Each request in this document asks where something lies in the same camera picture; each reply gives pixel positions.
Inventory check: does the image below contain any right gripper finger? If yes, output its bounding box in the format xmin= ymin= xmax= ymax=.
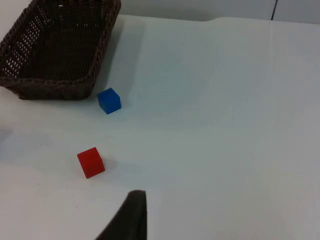
xmin=94 ymin=189 xmax=148 ymax=240

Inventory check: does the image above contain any dark brown wicker basket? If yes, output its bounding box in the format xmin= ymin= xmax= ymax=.
xmin=0 ymin=0 xmax=122 ymax=101

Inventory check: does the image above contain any small red cube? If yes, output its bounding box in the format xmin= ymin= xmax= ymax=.
xmin=76 ymin=146 xmax=106 ymax=180

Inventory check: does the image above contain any small blue cube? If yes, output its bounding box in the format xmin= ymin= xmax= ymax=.
xmin=96 ymin=87 xmax=122 ymax=115

